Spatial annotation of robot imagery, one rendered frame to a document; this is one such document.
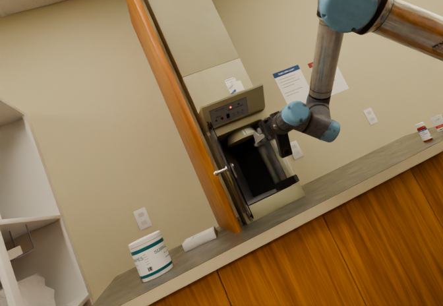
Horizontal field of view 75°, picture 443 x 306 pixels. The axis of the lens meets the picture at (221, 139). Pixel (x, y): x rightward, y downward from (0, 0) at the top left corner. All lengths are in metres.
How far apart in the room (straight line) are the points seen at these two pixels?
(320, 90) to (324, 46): 0.15
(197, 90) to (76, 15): 1.08
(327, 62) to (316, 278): 0.76
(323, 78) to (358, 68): 1.41
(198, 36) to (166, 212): 1.00
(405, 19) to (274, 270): 0.86
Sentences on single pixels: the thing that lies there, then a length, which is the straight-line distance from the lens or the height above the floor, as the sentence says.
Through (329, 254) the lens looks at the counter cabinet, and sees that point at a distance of 1.24.
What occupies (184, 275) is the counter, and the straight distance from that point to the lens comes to 1.07.
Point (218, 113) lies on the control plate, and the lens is 1.35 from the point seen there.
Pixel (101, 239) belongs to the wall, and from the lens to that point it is 1.83.
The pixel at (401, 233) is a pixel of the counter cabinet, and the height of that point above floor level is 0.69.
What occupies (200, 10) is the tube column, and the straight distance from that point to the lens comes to 1.68.
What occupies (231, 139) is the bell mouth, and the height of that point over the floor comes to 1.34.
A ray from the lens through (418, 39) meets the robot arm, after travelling 0.86.
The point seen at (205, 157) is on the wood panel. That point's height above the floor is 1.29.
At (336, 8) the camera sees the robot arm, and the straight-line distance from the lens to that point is 0.76.
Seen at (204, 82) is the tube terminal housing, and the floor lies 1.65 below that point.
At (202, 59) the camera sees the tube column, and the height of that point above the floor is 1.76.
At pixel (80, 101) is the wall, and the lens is 1.97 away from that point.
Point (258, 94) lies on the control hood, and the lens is 1.42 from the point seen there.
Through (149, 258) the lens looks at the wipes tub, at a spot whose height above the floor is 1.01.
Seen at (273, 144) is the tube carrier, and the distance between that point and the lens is 1.20.
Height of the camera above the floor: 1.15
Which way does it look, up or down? 8 degrees up
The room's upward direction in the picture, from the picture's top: 24 degrees counter-clockwise
